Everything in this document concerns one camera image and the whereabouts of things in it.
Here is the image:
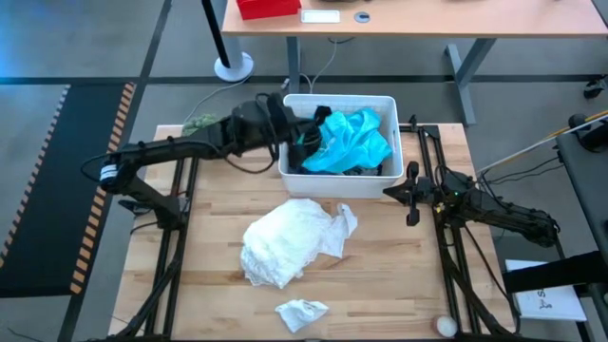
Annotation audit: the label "yellow rod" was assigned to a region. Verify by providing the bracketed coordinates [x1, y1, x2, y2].
[545, 109, 608, 140]

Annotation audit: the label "green chenille cloth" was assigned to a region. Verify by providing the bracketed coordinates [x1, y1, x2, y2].
[181, 112, 222, 138]

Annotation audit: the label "black hazard-striped floor mat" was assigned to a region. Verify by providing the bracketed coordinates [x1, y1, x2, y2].
[0, 83, 139, 298]

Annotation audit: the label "large white lace garment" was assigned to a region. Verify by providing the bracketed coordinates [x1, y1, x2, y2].
[239, 198, 333, 290]

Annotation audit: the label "red plastic box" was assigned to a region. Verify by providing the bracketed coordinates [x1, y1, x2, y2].
[236, 0, 303, 21]

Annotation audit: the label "white flat device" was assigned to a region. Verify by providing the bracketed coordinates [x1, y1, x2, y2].
[300, 9, 342, 25]

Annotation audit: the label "wooden desk grey legs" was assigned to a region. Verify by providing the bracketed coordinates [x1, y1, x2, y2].
[221, 0, 608, 127]

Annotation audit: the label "black chair caster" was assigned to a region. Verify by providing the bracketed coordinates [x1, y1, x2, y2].
[582, 75, 608, 100]

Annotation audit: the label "turquoise green garment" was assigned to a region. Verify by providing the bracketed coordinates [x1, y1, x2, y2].
[301, 107, 394, 175]

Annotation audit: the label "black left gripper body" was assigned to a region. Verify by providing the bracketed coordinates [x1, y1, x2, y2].
[258, 92, 333, 168]

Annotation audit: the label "black pole grey round base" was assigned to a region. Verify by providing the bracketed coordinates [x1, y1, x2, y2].
[201, 0, 256, 84]

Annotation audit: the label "white printed paper sheet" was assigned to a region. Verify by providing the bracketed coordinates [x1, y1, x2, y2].
[505, 258, 589, 323]

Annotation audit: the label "dark grey side table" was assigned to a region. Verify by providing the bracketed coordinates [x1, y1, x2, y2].
[555, 130, 608, 267]

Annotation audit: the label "black flat bar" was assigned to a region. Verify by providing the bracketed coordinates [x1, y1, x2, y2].
[502, 251, 608, 295]

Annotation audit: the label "white plastic mesh basket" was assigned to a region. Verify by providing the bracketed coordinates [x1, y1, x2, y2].
[277, 93, 406, 200]

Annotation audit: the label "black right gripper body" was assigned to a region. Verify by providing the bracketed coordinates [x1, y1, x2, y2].
[406, 161, 458, 227]

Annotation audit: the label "black aluminium frame rails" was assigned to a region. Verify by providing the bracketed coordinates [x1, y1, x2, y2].
[401, 113, 519, 341]
[111, 125, 200, 342]

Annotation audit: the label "small white tagged cloth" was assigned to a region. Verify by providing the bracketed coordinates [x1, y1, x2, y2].
[274, 298, 330, 333]

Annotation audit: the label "dark grey floor box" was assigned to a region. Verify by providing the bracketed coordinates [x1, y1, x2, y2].
[493, 235, 566, 267]

